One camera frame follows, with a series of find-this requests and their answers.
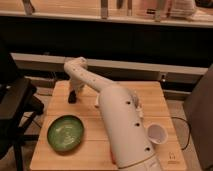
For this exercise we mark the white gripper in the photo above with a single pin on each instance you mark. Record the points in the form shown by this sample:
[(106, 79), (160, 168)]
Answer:
[(76, 85)]

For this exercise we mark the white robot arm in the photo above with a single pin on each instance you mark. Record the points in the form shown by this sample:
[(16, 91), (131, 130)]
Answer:
[(131, 148)]

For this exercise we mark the white sponge block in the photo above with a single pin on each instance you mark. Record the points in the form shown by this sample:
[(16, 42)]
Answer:
[(96, 104)]

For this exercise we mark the green plate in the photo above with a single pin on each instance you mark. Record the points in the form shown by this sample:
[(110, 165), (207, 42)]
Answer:
[(65, 133)]

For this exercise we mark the black chair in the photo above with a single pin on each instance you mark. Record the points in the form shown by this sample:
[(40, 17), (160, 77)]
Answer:
[(18, 108)]

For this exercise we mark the orange carrot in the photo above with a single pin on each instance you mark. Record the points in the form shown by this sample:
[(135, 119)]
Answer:
[(112, 158)]

